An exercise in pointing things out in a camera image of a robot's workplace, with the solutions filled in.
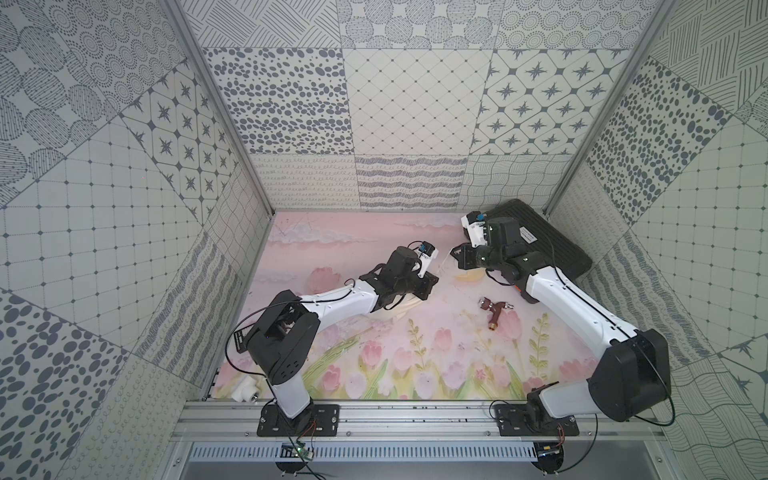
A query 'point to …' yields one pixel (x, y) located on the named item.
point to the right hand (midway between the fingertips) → (455, 251)
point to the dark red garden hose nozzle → (496, 308)
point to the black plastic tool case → (552, 247)
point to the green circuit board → (304, 452)
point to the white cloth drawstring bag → (408, 302)
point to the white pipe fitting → (246, 391)
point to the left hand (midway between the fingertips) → (434, 275)
